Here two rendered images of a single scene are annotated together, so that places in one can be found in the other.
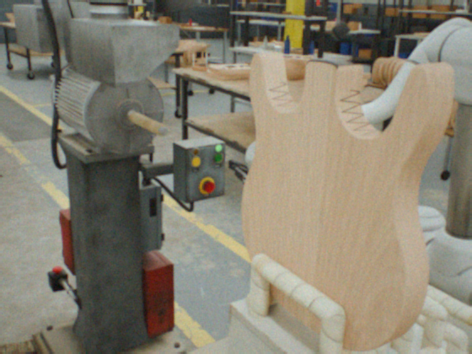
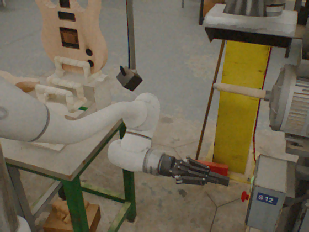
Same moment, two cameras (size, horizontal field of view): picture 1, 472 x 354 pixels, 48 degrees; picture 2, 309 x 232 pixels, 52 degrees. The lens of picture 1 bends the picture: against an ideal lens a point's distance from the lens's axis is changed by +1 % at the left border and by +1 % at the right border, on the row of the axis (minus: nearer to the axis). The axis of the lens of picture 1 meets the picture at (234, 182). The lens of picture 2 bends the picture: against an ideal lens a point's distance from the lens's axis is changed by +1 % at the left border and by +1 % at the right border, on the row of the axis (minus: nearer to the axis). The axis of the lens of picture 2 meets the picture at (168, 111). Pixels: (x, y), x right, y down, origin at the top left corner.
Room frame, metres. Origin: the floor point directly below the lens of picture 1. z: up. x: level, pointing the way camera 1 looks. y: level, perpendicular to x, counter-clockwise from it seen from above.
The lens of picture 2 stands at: (2.18, -0.59, 1.84)
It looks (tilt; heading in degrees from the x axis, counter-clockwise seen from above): 33 degrees down; 145
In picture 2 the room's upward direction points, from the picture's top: 1 degrees clockwise
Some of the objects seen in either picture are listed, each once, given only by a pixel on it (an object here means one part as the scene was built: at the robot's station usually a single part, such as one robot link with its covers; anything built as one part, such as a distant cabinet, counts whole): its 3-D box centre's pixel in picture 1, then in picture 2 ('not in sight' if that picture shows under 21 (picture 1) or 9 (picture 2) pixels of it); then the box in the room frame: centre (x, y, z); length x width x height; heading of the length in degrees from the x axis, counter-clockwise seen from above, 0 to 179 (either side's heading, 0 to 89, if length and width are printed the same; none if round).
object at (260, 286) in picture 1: (260, 288); not in sight; (0.76, -0.05, 1.15); 0.03 x 0.03 x 0.09
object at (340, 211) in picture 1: (322, 201); (72, 33); (0.71, -0.13, 1.33); 0.35 x 0.04 x 0.40; 34
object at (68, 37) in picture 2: not in sight; (71, 37); (0.71, -0.14, 1.31); 0.10 x 0.03 x 0.05; 34
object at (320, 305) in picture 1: (294, 286); not in sight; (0.69, -0.09, 1.20); 0.20 x 0.03 x 0.03; 34
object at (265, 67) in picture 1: (273, 82); (91, 3); (0.81, -0.06, 1.48); 0.07 x 0.04 x 0.09; 34
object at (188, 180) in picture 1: (183, 173); (285, 198); (1.79, 0.19, 0.99); 0.24 x 0.21 x 0.26; 35
